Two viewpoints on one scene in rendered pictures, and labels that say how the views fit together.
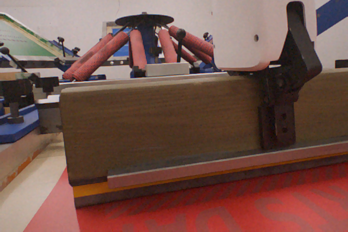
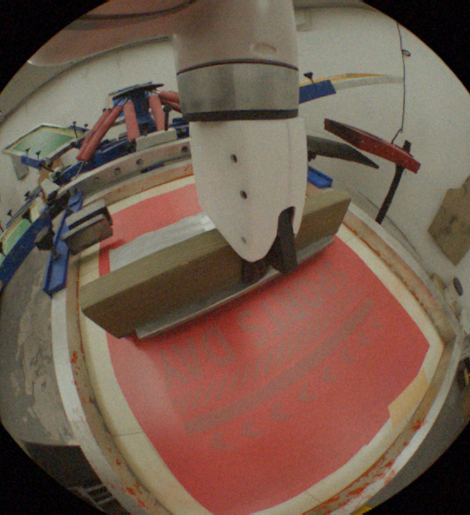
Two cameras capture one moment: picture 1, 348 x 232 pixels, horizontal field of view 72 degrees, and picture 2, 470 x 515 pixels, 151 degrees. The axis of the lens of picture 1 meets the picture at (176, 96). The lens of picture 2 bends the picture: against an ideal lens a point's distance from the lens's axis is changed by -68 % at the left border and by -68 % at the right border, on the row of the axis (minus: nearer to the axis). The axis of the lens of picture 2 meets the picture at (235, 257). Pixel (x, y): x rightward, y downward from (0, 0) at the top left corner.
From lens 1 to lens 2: 0.14 m
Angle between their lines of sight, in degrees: 45
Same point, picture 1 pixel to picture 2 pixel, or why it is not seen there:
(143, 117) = (145, 301)
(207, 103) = (196, 273)
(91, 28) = (99, 99)
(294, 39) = (281, 245)
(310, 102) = not seen: hidden behind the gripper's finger
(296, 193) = (263, 301)
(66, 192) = not seen: hidden behind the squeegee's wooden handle
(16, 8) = (51, 110)
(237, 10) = (222, 192)
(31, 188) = not seen: hidden behind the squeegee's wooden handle
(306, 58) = (287, 263)
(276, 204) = (249, 317)
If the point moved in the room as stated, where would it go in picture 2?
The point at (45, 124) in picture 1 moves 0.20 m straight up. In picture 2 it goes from (73, 248) to (28, 154)
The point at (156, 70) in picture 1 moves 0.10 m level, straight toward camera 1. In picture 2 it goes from (146, 143) to (145, 150)
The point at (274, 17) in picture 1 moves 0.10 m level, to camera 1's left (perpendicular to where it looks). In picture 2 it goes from (264, 229) to (103, 269)
